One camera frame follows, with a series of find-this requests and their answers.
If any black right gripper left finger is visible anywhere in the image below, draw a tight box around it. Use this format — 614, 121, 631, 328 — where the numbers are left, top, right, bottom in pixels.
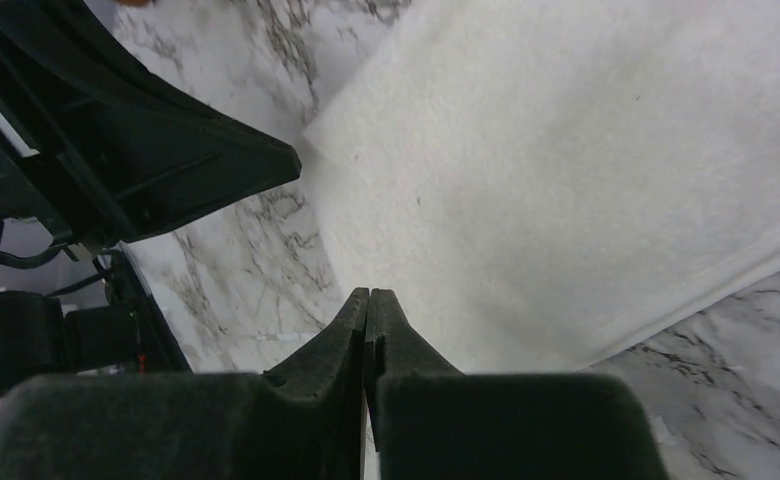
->
0, 288, 369, 479

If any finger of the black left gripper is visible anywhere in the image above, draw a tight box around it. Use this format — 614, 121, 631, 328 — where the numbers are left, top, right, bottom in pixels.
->
0, 1, 301, 244

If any white terry towel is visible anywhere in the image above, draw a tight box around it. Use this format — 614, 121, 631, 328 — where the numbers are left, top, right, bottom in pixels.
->
297, 1, 780, 372

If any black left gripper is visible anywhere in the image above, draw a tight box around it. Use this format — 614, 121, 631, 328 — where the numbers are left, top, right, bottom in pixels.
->
0, 132, 190, 396

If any wooden shelf rack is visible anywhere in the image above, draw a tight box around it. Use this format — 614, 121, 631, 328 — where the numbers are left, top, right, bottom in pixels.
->
114, 0, 155, 8

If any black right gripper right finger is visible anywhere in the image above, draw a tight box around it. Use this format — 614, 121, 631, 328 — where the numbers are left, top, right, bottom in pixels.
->
365, 289, 668, 479

